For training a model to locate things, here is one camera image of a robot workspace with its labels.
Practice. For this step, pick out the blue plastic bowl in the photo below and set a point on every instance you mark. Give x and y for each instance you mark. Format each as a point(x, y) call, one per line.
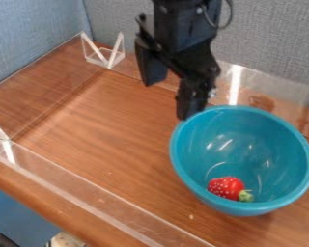
point(238, 141)

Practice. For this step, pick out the clear acrylic left barrier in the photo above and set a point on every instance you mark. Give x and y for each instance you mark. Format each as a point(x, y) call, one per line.
point(23, 47)

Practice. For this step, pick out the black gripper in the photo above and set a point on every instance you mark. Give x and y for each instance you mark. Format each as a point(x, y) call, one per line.
point(173, 41)

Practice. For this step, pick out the red toy strawberry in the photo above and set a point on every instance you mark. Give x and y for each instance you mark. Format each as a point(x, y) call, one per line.
point(231, 189)

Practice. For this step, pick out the clear acrylic front barrier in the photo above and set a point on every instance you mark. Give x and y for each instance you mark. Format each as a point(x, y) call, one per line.
point(27, 171)

